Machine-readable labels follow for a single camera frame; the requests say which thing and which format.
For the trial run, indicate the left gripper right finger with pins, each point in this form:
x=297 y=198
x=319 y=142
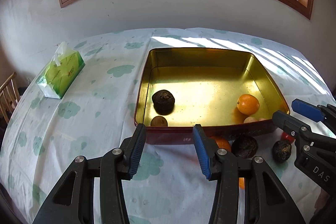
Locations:
x=266 y=198

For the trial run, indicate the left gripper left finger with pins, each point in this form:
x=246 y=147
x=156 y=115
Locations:
x=71 y=199

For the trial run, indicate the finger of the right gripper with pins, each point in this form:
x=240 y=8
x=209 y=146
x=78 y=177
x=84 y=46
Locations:
x=317 y=145
x=319 y=113

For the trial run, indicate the red cherry tomato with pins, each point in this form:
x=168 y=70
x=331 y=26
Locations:
x=288 y=138

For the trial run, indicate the dark wrinkled passion fruit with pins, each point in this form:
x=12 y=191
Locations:
x=281 y=151

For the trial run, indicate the spotted mandarin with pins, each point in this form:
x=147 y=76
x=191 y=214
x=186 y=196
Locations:
x=220 y=142
x=241 y=183

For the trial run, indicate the dark wrinkled date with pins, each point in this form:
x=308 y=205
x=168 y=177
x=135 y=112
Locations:
x=245 y=147

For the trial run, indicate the smooth orange kumquat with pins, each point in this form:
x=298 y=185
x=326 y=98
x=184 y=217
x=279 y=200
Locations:
x=248 y=104

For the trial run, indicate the person right hand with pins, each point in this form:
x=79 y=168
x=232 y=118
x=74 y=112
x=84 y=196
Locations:
x=321 y=201

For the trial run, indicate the red toffee tin box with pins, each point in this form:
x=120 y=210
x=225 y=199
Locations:
x=206 y=84

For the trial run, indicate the wooden chair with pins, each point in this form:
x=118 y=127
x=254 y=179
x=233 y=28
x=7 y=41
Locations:
x=9 y=97

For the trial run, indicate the green tissue box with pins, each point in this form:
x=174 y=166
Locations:
x=60 y=72

